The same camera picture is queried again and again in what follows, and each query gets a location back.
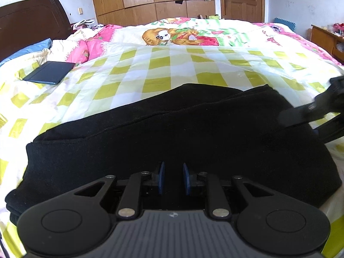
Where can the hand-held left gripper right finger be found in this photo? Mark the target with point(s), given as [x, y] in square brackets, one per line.
[186, 179]

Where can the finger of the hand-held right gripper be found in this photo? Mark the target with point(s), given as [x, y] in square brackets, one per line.
[303, 113]
[330, 131]

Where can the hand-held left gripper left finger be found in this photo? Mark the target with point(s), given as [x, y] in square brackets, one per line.
[160, 178]

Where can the black pants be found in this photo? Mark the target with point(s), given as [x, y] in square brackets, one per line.
[188, 134]

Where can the wooden side table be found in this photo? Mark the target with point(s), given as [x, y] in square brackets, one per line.
[322, 39]

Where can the blue foam mat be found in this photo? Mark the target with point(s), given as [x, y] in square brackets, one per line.
[285, 24]

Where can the red item on table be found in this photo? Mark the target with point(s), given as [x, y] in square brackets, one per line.
[339, 26]

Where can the yellow checked plastic sheet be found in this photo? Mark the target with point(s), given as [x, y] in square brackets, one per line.
[150, 72]

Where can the wooden door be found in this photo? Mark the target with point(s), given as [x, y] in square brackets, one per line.
[242, 0]

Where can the cartoon printed quilt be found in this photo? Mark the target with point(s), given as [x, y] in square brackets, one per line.
[188, 33]

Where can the dark blue tablet case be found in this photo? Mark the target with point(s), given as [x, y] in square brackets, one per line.
[49, 72]

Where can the blue pillow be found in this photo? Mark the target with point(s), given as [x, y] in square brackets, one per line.
[24, 49]

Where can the dark wooden headboard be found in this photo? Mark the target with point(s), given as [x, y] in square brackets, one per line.
[29, 24]

